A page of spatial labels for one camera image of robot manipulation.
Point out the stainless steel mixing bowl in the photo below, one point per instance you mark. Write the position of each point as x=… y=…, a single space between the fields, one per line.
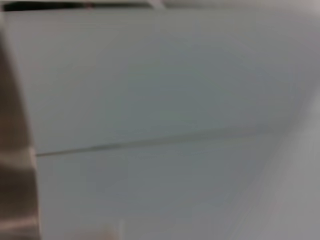
x=15 y=175

